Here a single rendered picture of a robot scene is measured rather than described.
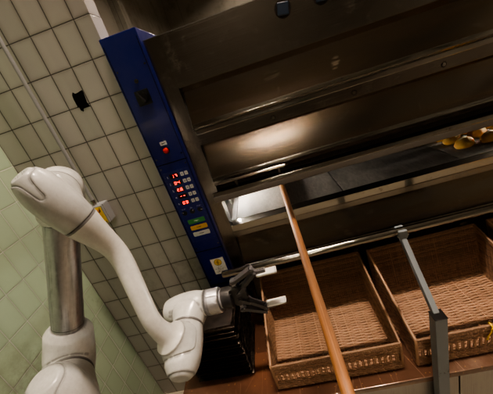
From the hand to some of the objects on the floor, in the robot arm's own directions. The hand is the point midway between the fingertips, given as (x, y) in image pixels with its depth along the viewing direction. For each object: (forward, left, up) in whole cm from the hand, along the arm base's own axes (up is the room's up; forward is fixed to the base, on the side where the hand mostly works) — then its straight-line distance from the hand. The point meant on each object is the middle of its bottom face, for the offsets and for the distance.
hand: (278, 284), depth 97 cm
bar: (+40, +6, -119) cm, 126 cm away
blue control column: (-41, +146, -119) cm, 193 cm away
